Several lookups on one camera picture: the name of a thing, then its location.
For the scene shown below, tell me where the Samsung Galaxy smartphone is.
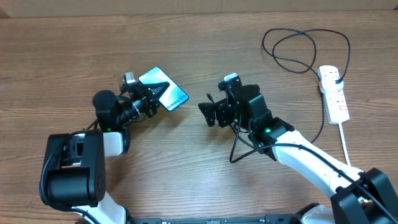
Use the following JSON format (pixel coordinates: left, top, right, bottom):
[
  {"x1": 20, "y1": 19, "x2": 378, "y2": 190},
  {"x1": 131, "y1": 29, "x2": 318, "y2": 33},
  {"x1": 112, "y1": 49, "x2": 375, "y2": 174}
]
[{"x1": 139, "y1": 67, "x2": 189, "y2": 112}]

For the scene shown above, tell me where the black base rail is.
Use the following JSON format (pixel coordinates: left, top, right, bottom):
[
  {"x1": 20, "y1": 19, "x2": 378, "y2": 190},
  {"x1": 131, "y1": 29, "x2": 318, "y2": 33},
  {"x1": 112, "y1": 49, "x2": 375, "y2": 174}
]
[{"x1": 126, "y1": 214, "x2": 301, "y2": 224}]

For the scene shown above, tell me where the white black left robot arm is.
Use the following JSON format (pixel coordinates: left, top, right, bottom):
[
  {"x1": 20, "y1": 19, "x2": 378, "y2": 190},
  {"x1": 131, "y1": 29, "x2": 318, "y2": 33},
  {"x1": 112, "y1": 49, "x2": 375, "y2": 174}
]
[{"x1": 39, "y1": 80, "x2": 170, "y2": 223}]

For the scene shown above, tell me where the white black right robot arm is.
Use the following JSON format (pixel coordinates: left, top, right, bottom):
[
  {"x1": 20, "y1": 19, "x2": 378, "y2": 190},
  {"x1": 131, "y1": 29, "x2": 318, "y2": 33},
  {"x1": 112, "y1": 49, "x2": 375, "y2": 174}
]
[{"x1": 198, "y1": 75, "x2": 397, "y2": 223}]

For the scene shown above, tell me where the white charger plug adapter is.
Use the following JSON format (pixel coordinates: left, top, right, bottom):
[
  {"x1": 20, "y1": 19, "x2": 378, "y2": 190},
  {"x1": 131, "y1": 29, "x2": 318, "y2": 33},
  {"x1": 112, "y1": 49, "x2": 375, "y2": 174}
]
[{"x1": 319, "y1": 77, "x2": 344, "y2": 93}]

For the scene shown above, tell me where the white power strip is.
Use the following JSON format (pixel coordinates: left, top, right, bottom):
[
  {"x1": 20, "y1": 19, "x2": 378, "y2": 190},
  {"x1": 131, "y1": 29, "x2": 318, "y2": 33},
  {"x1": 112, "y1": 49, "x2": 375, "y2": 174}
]
[{"x1": 318, "y1": 65, "x2": 349, "y2": 124}]

